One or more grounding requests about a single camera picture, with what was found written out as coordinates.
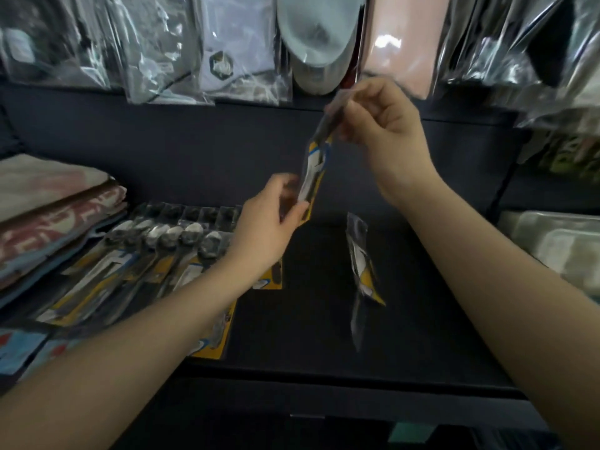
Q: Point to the silvery crinkled plastic bag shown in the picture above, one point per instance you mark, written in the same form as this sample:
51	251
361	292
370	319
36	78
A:
569	88

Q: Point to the black garment in plastic bag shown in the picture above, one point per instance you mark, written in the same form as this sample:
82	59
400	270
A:
511	42

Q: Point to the teal shelf label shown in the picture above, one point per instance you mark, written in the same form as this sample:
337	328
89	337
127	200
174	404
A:
410	433

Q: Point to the person's right hand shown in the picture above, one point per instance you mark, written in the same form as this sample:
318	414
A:
393	135

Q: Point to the light blue printed packet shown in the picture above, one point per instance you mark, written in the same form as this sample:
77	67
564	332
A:
16	351
49	353

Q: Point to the grey garment in plastic bag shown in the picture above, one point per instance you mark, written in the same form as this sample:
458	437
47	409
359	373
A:
157	51

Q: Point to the green patterned packaged item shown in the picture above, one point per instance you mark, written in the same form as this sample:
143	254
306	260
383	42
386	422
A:
569	154

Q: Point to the person's left hand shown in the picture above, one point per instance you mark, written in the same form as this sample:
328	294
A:
260	229

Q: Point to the person's left thumb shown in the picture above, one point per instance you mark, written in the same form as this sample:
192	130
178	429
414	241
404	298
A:
295	216

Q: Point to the row of packaged metal spoons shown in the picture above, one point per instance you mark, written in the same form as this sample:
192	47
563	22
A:
140	257

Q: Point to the dark garment in plastic bag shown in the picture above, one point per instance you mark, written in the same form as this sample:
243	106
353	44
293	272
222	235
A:
51	37

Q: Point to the cream pink folded towel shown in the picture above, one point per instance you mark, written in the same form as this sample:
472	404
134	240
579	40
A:
42	182

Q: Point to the person's right forearm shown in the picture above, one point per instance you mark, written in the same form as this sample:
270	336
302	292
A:
506	299

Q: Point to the single yellow carded spoon packet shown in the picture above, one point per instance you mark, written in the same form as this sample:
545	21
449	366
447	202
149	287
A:
315	164

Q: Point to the grey cap in plastic bag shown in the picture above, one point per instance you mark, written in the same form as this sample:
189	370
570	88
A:
318	35

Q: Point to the person's left forearm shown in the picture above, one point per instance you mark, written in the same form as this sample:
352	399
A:
117	365

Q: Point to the pink garment in plastic bag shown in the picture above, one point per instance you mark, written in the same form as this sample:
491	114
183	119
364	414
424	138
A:
403	42

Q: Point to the person's right fingers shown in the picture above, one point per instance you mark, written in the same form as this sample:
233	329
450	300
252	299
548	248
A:
349	110

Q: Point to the upright yellow carded spoon packet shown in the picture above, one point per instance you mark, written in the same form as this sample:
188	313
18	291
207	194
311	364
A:
361	258

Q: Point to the white badged garment in bag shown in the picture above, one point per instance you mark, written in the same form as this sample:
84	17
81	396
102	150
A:
239	46

